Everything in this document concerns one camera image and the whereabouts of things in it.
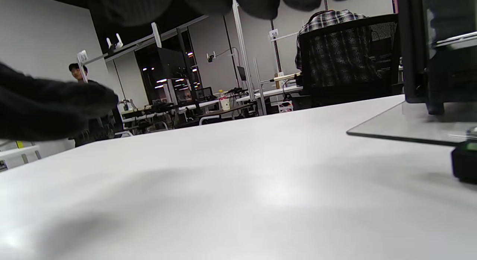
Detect person's right hand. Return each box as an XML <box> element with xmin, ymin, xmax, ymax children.
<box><xmin>0</xmin><ymin>0</ymin><xmax>369</xmax><ymax>142</ymax></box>

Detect glass oven door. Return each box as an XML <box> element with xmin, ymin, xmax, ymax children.
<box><xmin>346</xmin><ymin>101</ymin><xmax>477</xmax><ymax>147</ymax></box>

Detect black oven door handle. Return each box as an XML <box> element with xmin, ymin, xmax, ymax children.
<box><xmin>451</xmin><ymin>127</ymin><xmax>477</xmax><ymax>185</ymax></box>

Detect red toaster oven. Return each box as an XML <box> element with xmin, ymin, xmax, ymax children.
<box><xmin>397</xmin><ymin>0</ymin><xmax>477</xmax><ymax>116</ymax></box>

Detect white desk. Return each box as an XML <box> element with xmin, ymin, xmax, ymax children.
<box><xmin>236</xmin><ymin>85</ymin><xmax>304</xmax><ymax>104</ymax></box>

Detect black mesh office chair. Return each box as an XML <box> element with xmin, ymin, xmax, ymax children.
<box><xmin>298</xmin><ymin>14</ymin><xmax>405</xmax><ymax>108</ymax></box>

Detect white metal frame post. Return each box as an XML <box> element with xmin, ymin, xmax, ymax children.
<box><xmin>231</xmin><ymin>0</ymin><xmax>267</xmax><ymax>116</ymax></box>

